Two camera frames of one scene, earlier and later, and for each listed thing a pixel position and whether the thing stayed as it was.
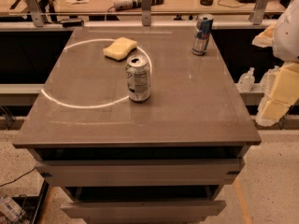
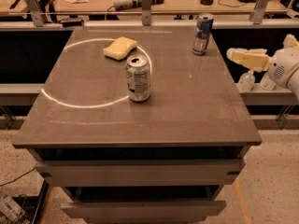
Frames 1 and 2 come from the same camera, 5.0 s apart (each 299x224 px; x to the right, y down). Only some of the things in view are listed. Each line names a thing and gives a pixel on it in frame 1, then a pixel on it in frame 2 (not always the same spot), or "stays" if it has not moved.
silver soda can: (137, 77) stays
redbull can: (202, 34) stays
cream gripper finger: (265, 38) -> (290, 42)
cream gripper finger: (284, 92) -> (257, 60)
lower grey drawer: (140, 212) stays
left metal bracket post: (34, 6) stays
